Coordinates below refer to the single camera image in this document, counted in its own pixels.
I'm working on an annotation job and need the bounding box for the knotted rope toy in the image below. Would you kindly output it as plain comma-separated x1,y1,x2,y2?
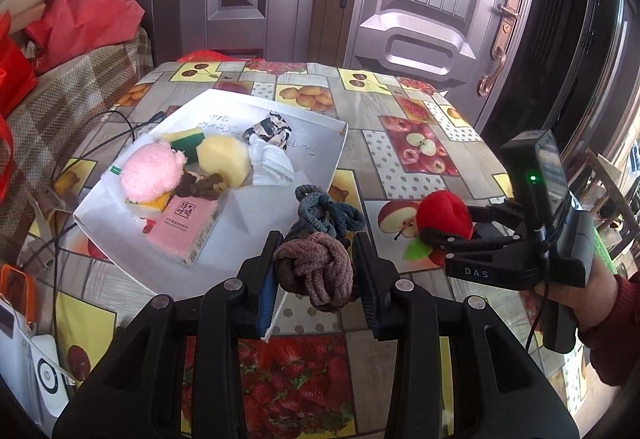
273,185,364,312

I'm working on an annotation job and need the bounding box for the yellow round sponge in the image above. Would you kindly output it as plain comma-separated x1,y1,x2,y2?
196,135,252,188

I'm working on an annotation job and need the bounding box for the white device with ring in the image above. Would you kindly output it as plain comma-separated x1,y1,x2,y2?
0,262,72,435

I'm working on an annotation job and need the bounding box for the person right hand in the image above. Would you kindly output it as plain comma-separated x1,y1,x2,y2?
534,255,618,332

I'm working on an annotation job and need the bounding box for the yellow tissue pack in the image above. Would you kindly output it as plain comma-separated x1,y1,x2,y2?
125,191,174,221

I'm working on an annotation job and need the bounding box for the black cable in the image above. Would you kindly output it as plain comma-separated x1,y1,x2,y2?
16,108,170,270

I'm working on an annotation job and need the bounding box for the red apple plush toy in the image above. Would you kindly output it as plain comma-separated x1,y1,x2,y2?
404,190,473,269

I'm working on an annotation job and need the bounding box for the yellow green scrub sponge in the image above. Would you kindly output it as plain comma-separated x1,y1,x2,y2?
160,127,205,164

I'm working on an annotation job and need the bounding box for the pink red plastic bag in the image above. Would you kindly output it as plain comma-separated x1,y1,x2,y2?
25,0,144,74

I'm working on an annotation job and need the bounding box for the white cardboard tray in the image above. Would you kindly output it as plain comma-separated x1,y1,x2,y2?
74,89,348,299

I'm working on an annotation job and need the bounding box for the leopard print scrunchie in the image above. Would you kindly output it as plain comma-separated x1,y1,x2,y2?
242,111,292,150

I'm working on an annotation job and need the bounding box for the green Doublemint pillow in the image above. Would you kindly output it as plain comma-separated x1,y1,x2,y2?
593,229,616,274

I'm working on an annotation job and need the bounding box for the red gift bag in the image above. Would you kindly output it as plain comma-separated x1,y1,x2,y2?
0,12,37,201

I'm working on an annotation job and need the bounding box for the copper door handle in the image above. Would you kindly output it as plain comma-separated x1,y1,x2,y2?
477,0,522,98

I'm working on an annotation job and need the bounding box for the pink fluffy plush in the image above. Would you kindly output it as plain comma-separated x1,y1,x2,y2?
119,141,188,203

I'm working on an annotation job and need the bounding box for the white cloth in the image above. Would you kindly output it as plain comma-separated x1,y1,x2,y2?
248,135,295,187

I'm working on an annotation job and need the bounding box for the red bag behind table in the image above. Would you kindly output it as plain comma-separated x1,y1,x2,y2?
178,49,236,63

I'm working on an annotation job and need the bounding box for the pink tissue pack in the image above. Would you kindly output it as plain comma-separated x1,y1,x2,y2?
146,196,218,266

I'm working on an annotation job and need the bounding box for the plaid sofa cover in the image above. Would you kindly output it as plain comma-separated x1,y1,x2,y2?
1,28,153,263

